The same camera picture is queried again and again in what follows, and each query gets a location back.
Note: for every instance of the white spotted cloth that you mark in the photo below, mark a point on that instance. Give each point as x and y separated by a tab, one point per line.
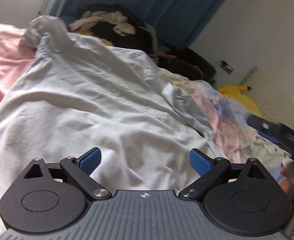
269	152

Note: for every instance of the small mixed clothes pile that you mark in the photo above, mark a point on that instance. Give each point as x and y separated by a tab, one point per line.
161	55

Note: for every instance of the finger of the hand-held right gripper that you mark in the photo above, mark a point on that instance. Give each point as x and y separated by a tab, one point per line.
261	123
269	136

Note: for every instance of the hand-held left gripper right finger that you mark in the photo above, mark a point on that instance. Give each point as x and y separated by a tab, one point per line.
199	161

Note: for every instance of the teal curtain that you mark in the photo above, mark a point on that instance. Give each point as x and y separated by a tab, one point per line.
161	5

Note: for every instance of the beige quilted headboard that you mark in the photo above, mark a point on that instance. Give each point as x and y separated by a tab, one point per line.
281	100

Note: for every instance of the yellow plush toy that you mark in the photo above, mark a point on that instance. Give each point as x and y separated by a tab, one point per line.
236	93

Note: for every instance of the pastel bed blanket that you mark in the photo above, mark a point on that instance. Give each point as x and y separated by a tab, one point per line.
4	62

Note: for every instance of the white t-shirt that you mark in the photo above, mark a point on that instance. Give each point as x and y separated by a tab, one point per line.
99	92

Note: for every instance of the cream knitted blanket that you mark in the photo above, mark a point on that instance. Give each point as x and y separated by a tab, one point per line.
122	27

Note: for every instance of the wall socket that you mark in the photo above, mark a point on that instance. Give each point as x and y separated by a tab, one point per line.
226	66

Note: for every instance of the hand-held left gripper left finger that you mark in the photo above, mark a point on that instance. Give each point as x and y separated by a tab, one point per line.
90	160

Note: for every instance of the dark clothes pile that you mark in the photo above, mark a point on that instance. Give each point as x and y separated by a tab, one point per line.
137	42

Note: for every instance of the yellow cloth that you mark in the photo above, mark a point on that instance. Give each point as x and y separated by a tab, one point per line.
87	32

